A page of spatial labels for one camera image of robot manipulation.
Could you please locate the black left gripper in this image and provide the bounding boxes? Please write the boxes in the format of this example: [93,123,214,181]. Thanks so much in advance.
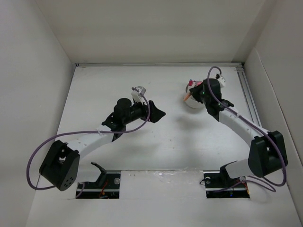
[123,96,165,125]

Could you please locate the pink highlighter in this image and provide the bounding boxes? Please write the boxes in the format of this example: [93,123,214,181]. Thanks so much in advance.
[195,81,202,87]

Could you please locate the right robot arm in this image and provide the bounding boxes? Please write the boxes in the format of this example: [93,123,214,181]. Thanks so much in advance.
[188,79,288,187]

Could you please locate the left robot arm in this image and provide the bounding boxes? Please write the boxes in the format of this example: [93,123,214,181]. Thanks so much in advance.
[39,98,166,191]

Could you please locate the white round divided container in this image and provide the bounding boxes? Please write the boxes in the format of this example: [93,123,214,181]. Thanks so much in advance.
[183,80,204,109]

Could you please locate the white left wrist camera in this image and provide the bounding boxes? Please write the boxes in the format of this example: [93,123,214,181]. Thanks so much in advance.
[131,86,146,104]

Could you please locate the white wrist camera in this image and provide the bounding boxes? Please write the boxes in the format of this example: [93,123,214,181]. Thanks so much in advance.
[215,74,226,88]
[131,86,146,104]

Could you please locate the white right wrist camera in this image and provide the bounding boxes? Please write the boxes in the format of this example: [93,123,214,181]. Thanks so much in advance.
[215,74,226,88]

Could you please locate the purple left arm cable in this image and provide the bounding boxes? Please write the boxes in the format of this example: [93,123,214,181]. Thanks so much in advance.
[26,87,150,199]

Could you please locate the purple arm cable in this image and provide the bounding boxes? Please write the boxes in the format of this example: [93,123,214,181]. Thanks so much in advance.
[26,87,150,199]
[207,66,288,193]

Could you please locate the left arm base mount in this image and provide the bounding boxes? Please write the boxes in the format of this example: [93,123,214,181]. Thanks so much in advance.
[75,162,121,199]

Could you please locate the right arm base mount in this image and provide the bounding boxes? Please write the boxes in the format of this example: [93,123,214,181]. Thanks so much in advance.
[200,170,250,199]

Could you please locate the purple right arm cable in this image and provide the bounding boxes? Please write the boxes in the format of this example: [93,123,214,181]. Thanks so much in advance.
[207,66,288,193]

